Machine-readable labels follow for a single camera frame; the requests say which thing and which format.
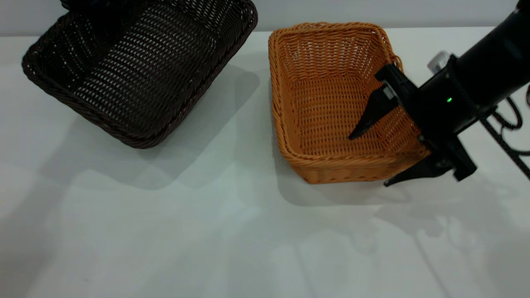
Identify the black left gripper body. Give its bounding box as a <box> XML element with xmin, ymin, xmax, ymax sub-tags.
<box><xmin>60</xmin><ymin>0</ymin><xmax>141</xmax><ymax>29</ymax></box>

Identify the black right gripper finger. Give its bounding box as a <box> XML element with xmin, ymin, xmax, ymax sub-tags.
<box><xmin>348</xmin><ymin>86</ymin><xmax>399</xmax><ymax>141</ymax></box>
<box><xmin>383</xmin><ymin>157</ymin><xmax>453</xmax><ymax>187</ymax></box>

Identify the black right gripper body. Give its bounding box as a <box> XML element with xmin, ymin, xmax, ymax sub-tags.
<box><xmin>375</xmin><ymin>56</ymin><xmax>482</xmax><ymax>182</ymax></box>

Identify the orange wicker basket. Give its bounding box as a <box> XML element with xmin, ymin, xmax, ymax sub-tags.
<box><xmin>268</xmin><ymin>22</ymin><xmax>431</xmax><ymax>184</ymax></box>

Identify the black wicker basket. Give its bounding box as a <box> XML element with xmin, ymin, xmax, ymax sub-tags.
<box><xmin>22</xmin><ymin>0</ymin><xmax>258</xmax><ymax>149</ymax></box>

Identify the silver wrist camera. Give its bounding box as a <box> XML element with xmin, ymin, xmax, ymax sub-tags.
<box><xmin>427</xmin><ymin>50</ymin><xmax>453</xmax><ymax>74</ymax></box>

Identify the thin black cable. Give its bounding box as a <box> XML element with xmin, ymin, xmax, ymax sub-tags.
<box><xmin>491</xmin><ymin>96</ymin><xmax>524</xmax><ymax>130</ymax></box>

